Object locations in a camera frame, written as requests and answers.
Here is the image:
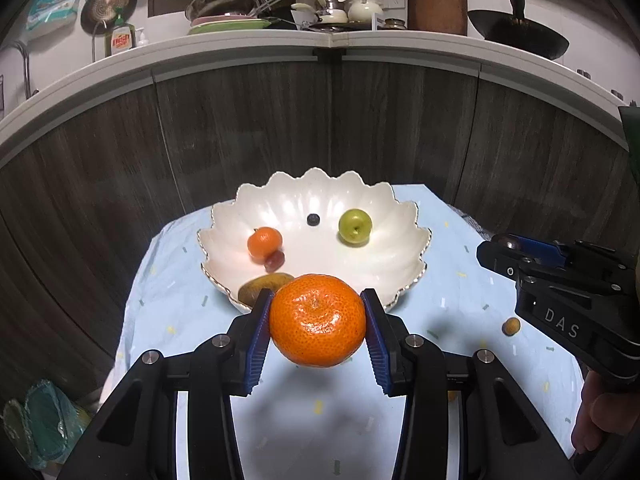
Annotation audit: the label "person's right hand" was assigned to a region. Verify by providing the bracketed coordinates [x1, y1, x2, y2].
[571, 370, 640, 456]

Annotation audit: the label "cream saucepan with handle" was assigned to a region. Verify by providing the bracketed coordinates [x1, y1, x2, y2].
[291, 2, 349, 24]

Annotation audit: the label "green plastic basin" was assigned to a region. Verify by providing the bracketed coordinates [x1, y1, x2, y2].
[187, 19, 271, 36]

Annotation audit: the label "light blue speckled tablecloth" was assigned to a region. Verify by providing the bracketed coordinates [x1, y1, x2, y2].
[102, 184, 588, 480]

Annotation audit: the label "white scalloped bowl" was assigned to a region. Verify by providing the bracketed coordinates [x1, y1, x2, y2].
[196, 167, 432, 313]

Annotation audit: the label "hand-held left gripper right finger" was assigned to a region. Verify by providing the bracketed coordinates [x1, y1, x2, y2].
[360, 287, 576, 480]

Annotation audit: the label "copper coloured hanging pan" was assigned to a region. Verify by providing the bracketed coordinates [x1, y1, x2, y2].
[80, 0, 132, 36]

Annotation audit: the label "large orange mandarin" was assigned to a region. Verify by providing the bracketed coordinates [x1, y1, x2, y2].
[269, 273, 367, 367]

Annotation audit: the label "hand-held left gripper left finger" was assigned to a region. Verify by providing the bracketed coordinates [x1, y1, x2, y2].
[55, 287, 276, 480]

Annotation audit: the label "wooden cutting board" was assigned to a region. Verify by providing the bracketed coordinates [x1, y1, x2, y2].
[406, 0, 468, 37]

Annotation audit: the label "cream pot with lid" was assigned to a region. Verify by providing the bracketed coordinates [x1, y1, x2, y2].
[347, 0, 385, 23]

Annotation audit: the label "pink plate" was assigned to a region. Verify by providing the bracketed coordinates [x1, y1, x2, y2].
[191, 15, 261, 27]

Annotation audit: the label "black wok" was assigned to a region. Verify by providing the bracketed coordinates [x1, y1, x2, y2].
[467, 0, 571, 60]

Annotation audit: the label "brown kiwi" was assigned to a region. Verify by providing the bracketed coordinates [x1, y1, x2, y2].
[237, 272, 296, 307]

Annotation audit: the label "green dish soap bottle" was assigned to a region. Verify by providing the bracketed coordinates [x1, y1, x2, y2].
[104, 9, 136, 57]

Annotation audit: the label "steel kitchen faucet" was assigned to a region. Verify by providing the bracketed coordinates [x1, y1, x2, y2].
[10, 40, 40, 101]

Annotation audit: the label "green plastic bag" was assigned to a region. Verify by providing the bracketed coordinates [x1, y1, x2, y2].
[2, 380, 93, 471]

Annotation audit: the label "small orange mandarin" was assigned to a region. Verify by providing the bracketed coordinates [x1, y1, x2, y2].
[247, 226, 284, 261]

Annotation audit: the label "small green apple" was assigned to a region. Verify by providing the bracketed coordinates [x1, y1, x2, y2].
[338, 208, 373, 246]

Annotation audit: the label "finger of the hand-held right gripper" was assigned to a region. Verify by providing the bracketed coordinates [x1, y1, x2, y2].
[520, 237, 571, 267]
[476, 236, 531, 281]

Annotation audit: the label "metal tongs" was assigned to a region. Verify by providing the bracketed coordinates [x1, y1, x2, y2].
[247, 0, 283, 18]

